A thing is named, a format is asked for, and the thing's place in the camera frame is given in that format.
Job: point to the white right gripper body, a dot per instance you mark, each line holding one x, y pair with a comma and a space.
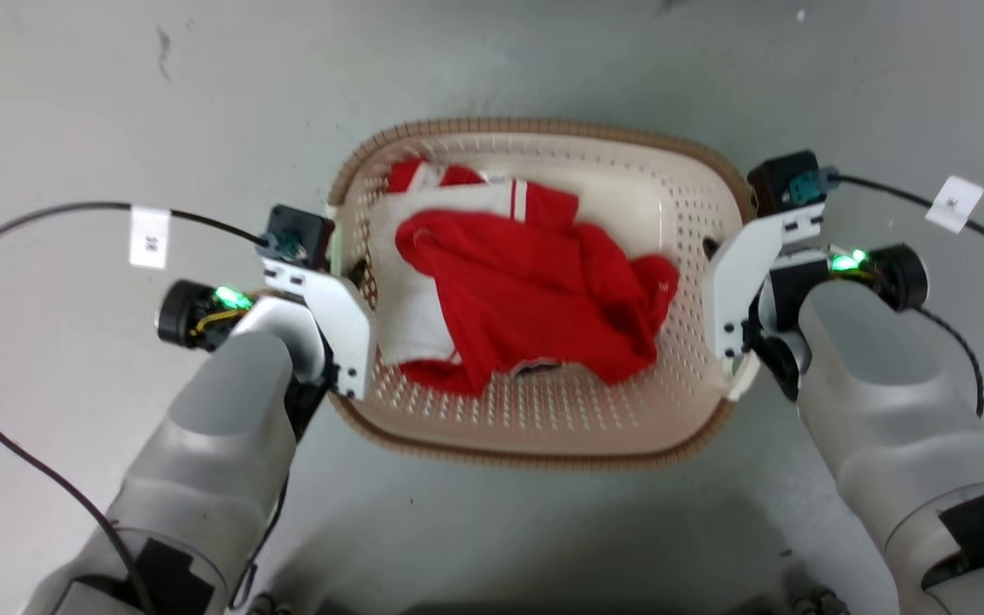
735, 282

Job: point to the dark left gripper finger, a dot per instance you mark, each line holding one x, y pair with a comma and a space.
357, 275

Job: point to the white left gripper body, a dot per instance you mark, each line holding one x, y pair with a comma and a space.
347, 325

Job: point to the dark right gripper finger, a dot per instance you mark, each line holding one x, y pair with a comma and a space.
711, 249

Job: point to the beige plastic laundry basket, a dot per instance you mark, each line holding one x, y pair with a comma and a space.
543, 418

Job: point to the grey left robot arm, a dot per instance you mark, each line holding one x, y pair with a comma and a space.
219, 427

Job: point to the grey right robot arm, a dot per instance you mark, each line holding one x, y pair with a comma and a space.
885, 384

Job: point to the white garment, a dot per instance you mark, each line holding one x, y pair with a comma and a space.
411, 307

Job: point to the red garment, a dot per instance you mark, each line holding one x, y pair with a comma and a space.
535, 290

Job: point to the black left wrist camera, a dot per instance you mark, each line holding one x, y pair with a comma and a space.
304, 229

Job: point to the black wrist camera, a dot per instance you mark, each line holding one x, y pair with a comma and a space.
778, 181
304, 229

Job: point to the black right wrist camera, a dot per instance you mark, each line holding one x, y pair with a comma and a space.
778, 181

